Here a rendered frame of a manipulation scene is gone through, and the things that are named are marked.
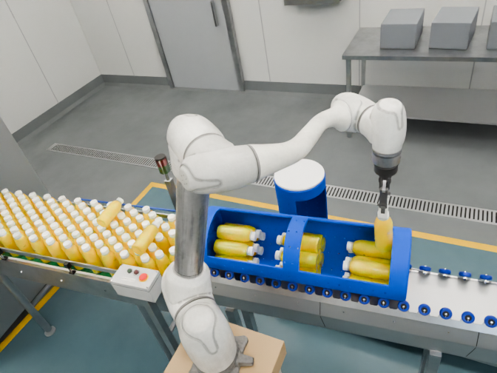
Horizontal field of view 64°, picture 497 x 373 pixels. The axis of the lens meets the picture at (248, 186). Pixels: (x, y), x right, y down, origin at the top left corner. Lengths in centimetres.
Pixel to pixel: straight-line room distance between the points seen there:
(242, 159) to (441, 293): 115
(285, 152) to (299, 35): 401
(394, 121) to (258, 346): 89
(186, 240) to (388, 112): 71
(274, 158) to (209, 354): 65
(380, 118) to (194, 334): 84
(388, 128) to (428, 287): 84
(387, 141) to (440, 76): 365
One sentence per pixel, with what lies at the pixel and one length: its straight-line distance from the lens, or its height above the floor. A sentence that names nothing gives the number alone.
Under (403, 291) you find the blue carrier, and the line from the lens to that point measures 161.
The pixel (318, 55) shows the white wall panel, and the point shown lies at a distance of 503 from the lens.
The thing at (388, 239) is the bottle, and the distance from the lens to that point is 158.
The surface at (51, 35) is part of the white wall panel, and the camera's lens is 661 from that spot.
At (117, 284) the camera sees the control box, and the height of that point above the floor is 109.
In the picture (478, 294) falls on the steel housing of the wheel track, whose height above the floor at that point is 93.
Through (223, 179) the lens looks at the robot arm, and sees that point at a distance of 96.
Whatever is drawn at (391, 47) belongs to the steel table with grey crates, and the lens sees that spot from 399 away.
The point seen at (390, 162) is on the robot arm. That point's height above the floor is 161.
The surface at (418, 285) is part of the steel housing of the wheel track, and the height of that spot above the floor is 93.
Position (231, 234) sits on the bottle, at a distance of 178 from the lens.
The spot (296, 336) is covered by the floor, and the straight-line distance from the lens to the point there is 278.
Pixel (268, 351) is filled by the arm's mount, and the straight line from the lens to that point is 152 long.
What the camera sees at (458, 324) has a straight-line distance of 179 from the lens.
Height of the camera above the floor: 241
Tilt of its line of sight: 39 degrees down
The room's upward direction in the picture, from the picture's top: 12 degrees counter-clockwise
